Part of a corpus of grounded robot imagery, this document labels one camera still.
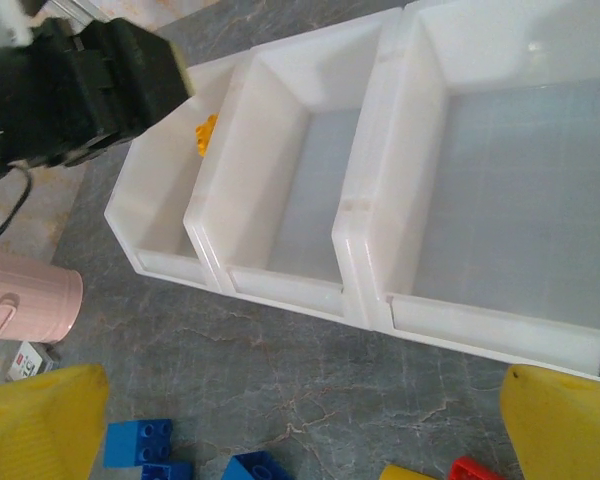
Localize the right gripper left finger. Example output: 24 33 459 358
0 363 110 480

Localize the aluminium side frame rail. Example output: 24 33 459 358
44 0 107 27

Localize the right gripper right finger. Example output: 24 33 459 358
498 363 600 480

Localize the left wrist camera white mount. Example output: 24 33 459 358
0 0 37 46

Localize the blue lego brick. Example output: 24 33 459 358
139 462 194 480
219 451 284 480
103 418 174 471

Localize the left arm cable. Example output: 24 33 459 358
0 167 34 249

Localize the yellow lego brick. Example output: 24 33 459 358
379 463 427 480
193 113 219 157

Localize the red lego brick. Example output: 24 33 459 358
449 454 506 480

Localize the small red white card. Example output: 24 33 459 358
3 341 61 377

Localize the pink ribbed cup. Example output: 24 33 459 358
0 248 84 346

